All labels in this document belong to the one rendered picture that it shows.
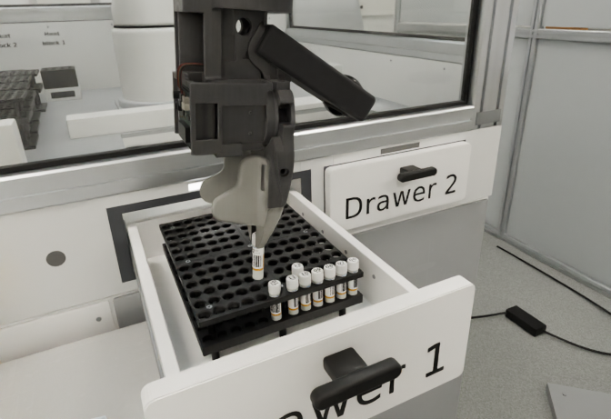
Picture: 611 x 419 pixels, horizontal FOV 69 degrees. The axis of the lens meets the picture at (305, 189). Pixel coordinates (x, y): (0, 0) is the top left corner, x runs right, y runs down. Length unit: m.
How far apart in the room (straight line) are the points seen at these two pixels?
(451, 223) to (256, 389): 0.63
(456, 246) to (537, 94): 1.43
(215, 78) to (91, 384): 0.41
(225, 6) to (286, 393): 0.29
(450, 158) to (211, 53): 0.57
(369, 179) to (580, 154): 1.56
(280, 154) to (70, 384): 0.40
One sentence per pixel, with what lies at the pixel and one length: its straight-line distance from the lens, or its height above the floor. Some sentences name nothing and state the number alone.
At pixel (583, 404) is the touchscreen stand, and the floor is 0.04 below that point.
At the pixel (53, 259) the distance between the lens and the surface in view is 0.65.
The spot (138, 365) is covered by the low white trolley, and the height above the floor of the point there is 0.76.
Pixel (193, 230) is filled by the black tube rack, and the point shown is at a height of 0.90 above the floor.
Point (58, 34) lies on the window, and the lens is 0.59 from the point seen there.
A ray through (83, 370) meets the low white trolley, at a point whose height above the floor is 0.76.
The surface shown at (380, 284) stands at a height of 0.87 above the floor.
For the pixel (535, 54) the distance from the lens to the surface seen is 2.29.
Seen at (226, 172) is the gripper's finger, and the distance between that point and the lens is 0.40.
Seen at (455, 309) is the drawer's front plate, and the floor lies 0.91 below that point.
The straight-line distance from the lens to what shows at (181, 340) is 0.52.
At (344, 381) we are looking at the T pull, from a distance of 0.35.
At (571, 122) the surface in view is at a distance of 2.20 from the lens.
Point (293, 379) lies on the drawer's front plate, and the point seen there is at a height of 0.90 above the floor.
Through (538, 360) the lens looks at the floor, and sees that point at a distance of 1.84.
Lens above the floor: 1.16
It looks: 23 degrees down
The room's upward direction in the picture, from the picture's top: 2 degrees counter-clockwise
